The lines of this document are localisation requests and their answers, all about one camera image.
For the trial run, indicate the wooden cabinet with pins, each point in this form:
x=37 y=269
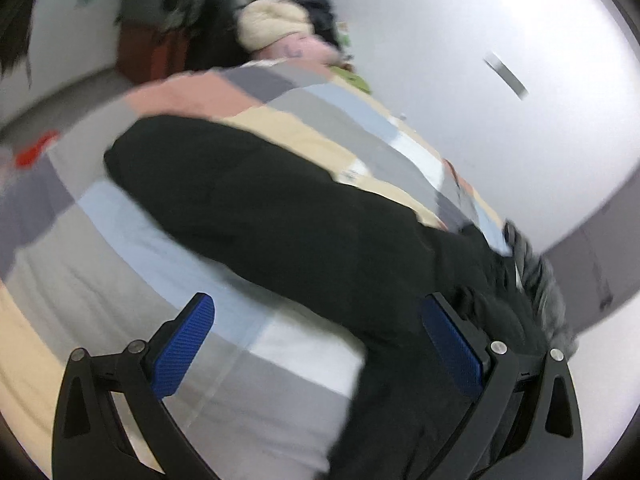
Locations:
x=150 y=55

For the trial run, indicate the red object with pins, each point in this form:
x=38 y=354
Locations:
x=34 y=150

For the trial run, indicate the pink pillow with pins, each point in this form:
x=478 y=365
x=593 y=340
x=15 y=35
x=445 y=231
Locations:
x=295 y=49

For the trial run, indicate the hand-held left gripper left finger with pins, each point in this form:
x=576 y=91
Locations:
x=181 y=341

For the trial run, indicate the grey striped cloth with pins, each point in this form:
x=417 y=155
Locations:
x=542 y=285

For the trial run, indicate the dark jacket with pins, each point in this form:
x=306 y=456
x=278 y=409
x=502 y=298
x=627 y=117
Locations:
x=312 y=2

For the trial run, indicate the cream fleece jacket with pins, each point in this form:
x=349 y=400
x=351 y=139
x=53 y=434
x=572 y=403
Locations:
x=272 y=22

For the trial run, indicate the black garment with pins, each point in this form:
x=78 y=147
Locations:
x=300 y=220

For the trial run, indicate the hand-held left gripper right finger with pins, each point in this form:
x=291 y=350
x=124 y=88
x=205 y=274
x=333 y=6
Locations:
x=454 y=346

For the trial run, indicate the checkered pastel bed sheet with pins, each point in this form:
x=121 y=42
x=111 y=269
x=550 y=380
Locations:
x=165 y=280

